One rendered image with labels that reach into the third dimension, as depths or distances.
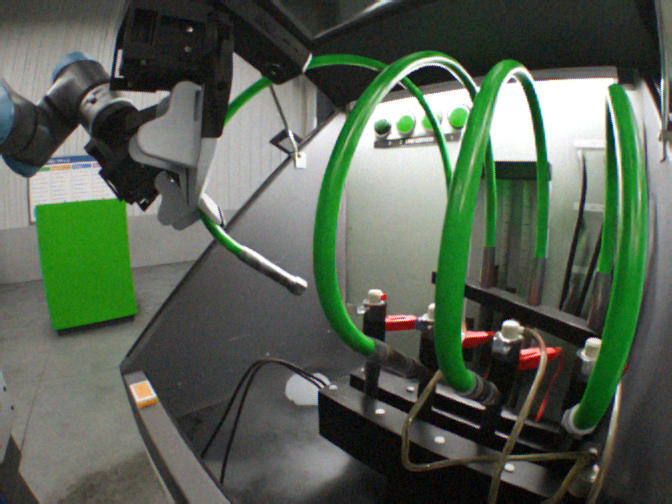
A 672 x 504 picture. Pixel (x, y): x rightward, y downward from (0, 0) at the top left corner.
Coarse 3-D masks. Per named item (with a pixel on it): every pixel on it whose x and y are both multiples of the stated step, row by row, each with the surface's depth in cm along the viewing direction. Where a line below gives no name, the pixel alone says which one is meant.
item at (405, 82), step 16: (320, 64) 37; (352, 64) 39; (368, 64) 40; (384, 64) 40; (400, 80) 42; (240, 96) 34; (416, 96) 44; (432, 112) 45; (432, 128) 46; (448, 160) 47; (448, 176) 48; (448, 192) 48; (208, 224) 35; (224, 240) 36
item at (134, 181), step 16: (112, 112) 31; (128, 112) 33; (96, 128) 31; (112, 128) 33; (96, 144) 32; (112, 144) 33; (128, 144) 31; (96, 160) 33; (112, 160) 30; (128, 160) 31; (112, 176) 31; (128, 176) 31; (144, 176) 32; (128, 192) 31; (144, 192) 34; (144, 208) 37
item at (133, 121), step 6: (144, 108) 32; (150, 108) 32; (156, 108) 33; (132, 114) 32; (138, 114) 32; (144, 114) 32; (150, 114) 32; (126, 120) 32; (132, 120) 32; (138, 120) 32; (144, 120) 32; (150, 120) 32; (126, 126) 32; (132, 126) 32; (138, 126) 32; (126, 132) 32
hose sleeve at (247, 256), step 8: (248, 248) 38; (240, 256) 37; (248, 256) 38; (256, 256) 38; (248, 264) 38; (256, 264) 38; (264, 264) 38; (272, 264) 39; (264, 272) 39; (272, 272) 39; (280, 272) 40; (288, 272) 41; (280, 280) 40; (288, 280) 40; (288, 288) 41
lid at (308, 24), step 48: (288, 0) 50; (336, 0) 47; (384, 0) 44; (432, 0) 39; (480, 0) 36; (528, 0) 32; (576, 0) 28; (624, 0) 23; (336, 48) 58; (384, 48) 54; (432, 48) 49; (480, 48) 45; (528, 48) 40; (576, 48) 35; (624, 48) 29; (336, 96) 73
